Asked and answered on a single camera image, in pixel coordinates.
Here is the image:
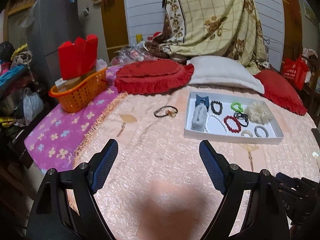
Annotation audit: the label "white pearl bracelet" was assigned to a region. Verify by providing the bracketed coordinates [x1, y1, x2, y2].
[204, 113, 229, 135]

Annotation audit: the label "grey fluffy hair clip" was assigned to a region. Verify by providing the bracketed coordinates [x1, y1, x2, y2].
[191, 104, 208, 132]

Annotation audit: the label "red bead bracelet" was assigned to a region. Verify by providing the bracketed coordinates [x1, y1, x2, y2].
[223, 115, 242, 133]

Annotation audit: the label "black hair ties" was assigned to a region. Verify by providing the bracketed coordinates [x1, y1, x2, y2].
[233, 112, 250, 127]

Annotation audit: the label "dark brown bead bracelet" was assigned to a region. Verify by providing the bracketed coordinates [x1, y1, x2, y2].
[210, 100, 224, 116]

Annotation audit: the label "grey spiral hair tie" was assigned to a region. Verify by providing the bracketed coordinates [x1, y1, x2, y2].
[254, 125, 270, 138]

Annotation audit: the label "green bead bracelet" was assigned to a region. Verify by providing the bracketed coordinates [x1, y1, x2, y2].
[230, 101, 245, 113]

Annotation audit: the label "cream dotted scrunchie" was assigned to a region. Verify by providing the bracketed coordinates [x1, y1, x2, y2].
[244, 102, 273, 125]

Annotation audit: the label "blue hair claw clip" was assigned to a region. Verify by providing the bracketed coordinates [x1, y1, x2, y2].
[195, 94, 210, 111]

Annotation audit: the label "purple floral blanket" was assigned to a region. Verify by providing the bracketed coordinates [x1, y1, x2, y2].
[24, 66, 124, 174]

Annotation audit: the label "white shallow cardboard tray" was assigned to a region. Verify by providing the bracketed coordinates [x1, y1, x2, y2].
[184, 92, 284, 145]

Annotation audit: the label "gold fan tassel hairpin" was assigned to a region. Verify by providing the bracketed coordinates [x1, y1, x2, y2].
[117, 114, 137, 137]

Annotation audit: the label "orange plastic basket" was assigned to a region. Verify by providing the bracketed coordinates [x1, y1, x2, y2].
[48, 68, 108, 113]

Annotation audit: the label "white pillow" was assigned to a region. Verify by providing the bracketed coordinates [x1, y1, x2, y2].
[187, 56, 265, 94]

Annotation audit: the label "red ruffled pillow right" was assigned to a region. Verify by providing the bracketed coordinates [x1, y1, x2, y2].
[254, 69, 307, 116]

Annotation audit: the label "cluttered side shelf items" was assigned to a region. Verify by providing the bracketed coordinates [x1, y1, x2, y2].
[1, 41, 44, 129]

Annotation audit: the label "red ruffled cushion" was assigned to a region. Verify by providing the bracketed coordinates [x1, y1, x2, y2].
[114, 59, 194, 95]

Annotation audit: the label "red paper bag in basket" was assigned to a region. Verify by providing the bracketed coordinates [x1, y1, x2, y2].
[58, 34, 99, 80]

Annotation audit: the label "clear plastic bags pile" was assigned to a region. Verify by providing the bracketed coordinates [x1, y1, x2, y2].
[110, 41, 158, 66]

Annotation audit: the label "red shopping bag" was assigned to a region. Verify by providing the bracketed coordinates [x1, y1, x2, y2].
[280, 55, 309, 91]

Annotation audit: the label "floral checked quilt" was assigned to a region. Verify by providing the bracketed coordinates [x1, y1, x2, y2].
[145, 0, 267, 75]

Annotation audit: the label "grey refrigerator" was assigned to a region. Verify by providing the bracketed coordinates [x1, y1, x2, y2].
[26, 0, 84, 87]

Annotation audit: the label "black hair tie with charm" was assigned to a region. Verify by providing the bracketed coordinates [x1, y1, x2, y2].
[153, 105, 179, 118]

